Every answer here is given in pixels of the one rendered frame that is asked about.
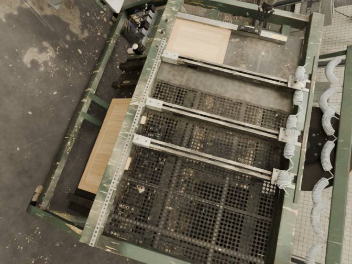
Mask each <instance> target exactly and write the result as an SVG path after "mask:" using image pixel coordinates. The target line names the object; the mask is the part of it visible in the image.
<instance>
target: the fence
mask: <svg viewBox="0 0 352 264"><path fill-rule="evenodd" d="M177 18H178V19H183V20H187V21H191V22H195V23H199V24H204V25H208V26H213V27H217V28H221V29H226V30H230V31H231V32H233V33H236V34H241V35H245V36H250V37H254V38H259V39H263V40H267V41H272V42H277V43H281V44H285V43H286V41H287V36H282V35H277V34H273V33H270V32H265V31H261V35H256V34H251V33H248V32H244V31H239V30H237V27H238V25H233V24H229V23H224V22H221V21H216V20H212V19H207V18H203V17H199V16H194V15H189V14H185V13H181V12H178V14H177ZM272 34H273V35H277V38H273V37H271V35H272ZM280 36H282V37H286V39H285V40H282V39H280Z"/></svg>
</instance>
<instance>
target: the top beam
mask: <svg viewBox="0 0 352 264"><path fill-rule="evenodd" d="M324 16H325V15H324V14H320V13H316V12H313V13H312V14H311V16H310V21H309V23H308V24H307V26H306V31H305V37H304V44H303V50H302V56H301V63H300V66H302V67H303V66H304V65H305V64H307V63H308V62H309V63H308V64H307V65H306V66H305V67H304V68H305V72H304V74H306V75H308V76H309V74H311V73H312V66H313V59H314V56H318V57H317V65H316V72H315V80H314V81H316V74H317V66H318V59H319V54H320V46H321V39H322V31H323V24H324ZM314 89H315V84H314ZM301 92H303V102H302V103H301V104H300V107H301V108H302V110H301V109H300V108H299V106H298V105H295V104H294V105H293V112H292V115H296V114H297V113H298V112H300V111H301V112H300V113H299V114H298V115H296V118H297V120H298V121H297V123H296V129H295V130H297V131H299V132H301V130H303V128H304V121H305V113H306V106H307V99H308V95H309V93H308V92H306V91H301ZM313 96H314V91H313V95H312V102H311V110H310V117H309V124H308V129H307V138H308V134H309V126H310V119H311V111H312V104H313ZM294 146H295V149H294V156H293V157H292V158H290V159H291V160H292V162H293V164H294V165H292V163H291V161H290V159H288V158H285V161H284V167H283V170H285V171H287V170H288V169H289V168H291V167H292V166H293V168H292V169H290V170H289V171H288V172H289V173H294V174H297V171H298V164H299V156H300V149H301V146H297V145H294ZM306 146H307V141H306ZM305 153H306V147H305V151H304V159H303V166H302V174H301V176H303V168H304V161H305ZM301 183H302V178H301ZM285 190H286V191H287V193H288V194H289V196H288V195H287V194H286V192H285V191H284V189H280V193H279V199H278V206H277V212H276V218H275V223H274V229H273V235H272V242H271V248H270V255H269V261H268V264H290V263H291V256H292V248H293V241H294V233H295V226H296V218H297V213H298V206H299V198H300V191H301V185H300V190H299V196H298V203H293V197H294V190H295V189H292V188H289V187H286V188H285Z"/></svg>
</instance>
